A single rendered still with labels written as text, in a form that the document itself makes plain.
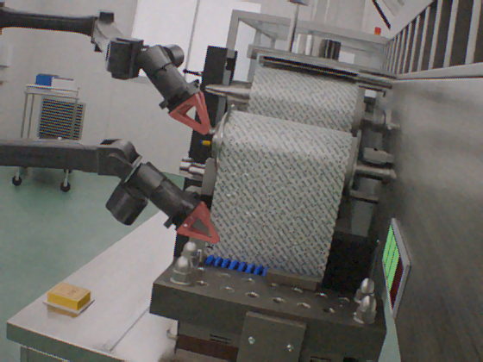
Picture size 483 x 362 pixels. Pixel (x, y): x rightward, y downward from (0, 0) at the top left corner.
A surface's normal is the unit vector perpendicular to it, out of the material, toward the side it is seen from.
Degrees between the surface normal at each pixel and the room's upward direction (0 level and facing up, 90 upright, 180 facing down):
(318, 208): 90
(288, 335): 90
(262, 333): 90
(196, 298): 90
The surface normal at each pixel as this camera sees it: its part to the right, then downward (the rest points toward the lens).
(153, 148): -0.17, 0.15
